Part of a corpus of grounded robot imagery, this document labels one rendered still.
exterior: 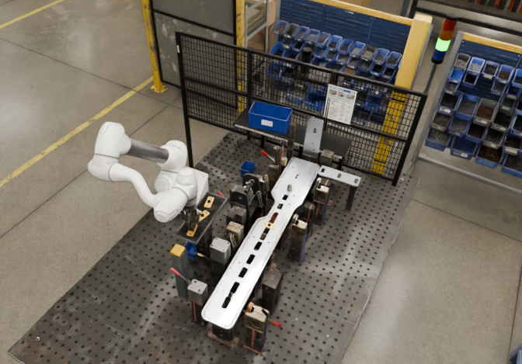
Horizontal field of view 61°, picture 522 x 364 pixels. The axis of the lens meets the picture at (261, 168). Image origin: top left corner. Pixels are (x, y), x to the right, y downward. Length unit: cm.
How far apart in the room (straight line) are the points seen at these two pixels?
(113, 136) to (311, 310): 154
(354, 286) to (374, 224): 55
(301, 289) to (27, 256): 238
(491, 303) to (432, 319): 53
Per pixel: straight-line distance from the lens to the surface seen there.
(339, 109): 327
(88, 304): 293
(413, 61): 302
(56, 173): 484
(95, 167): 257
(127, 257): 305
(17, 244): 433
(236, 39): 462
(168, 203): 211
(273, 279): 248
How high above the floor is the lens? 312
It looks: 43 degrees down
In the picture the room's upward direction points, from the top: 3 degrees clockwise
